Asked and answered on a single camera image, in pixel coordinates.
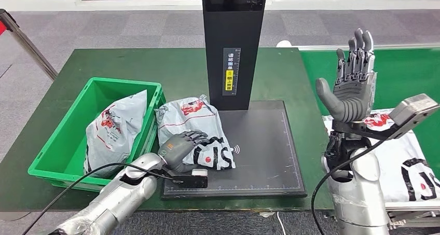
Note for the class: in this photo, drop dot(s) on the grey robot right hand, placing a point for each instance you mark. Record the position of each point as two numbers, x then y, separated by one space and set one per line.
354 99

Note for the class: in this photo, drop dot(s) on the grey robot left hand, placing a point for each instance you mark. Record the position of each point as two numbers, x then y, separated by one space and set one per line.
177 151

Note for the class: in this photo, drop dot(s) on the grey poly mailer parcel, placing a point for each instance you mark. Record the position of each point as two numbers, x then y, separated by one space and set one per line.
185 118
113 133
398 171

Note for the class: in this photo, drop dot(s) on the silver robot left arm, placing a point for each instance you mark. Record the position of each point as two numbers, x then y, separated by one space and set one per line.
117 199

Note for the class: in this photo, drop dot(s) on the green conveyor belt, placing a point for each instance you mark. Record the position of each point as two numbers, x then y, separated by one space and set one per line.
405 78

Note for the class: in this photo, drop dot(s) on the white conveyor roller end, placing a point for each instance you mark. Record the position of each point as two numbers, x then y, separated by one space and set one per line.
283 44

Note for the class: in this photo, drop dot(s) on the black inbound scanning machine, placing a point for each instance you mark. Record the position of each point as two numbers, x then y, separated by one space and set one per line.
230 54

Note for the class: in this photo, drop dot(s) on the green plastic crate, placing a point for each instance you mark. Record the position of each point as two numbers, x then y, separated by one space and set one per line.
65 147

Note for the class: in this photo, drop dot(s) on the metal barrier pole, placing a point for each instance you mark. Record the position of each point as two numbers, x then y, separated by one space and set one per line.
31 49

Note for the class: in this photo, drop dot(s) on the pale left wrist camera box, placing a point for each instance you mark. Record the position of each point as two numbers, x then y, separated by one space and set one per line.
192 181

